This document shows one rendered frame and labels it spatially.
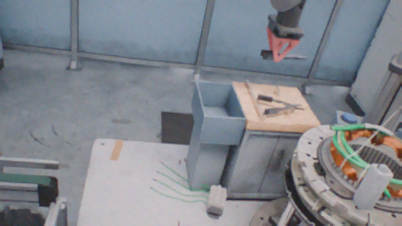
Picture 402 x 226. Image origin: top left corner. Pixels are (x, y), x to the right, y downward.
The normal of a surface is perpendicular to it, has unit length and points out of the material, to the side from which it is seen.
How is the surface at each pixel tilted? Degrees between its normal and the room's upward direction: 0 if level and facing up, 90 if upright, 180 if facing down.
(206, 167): 90
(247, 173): 90
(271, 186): 90
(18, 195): 90
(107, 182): 0
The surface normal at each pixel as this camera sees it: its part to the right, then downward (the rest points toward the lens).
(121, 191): 0.18, -0.81
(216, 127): 0.13, 0.58
